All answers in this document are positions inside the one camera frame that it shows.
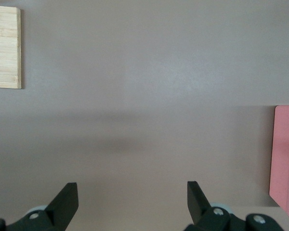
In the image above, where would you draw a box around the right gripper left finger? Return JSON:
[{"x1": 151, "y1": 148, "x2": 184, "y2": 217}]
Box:
[{"x1": 7, "y1": 182, "x2": 79, "y2": 231}]

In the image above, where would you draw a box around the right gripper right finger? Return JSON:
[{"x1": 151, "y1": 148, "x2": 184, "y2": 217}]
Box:
[{"x1": 184, "y1": 180, "x2": 233, "y2": 231}]

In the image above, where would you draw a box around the pink plastic box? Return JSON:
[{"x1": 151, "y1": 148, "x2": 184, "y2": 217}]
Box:
[{"x1": 269, "y1": 105, "x2": 289, "y2": 221}]

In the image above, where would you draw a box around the bamboo cutting board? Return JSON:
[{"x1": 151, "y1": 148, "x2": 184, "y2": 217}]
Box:
[{"x1": 0, "y1": 6, "x2": 22, "y2": 90}]

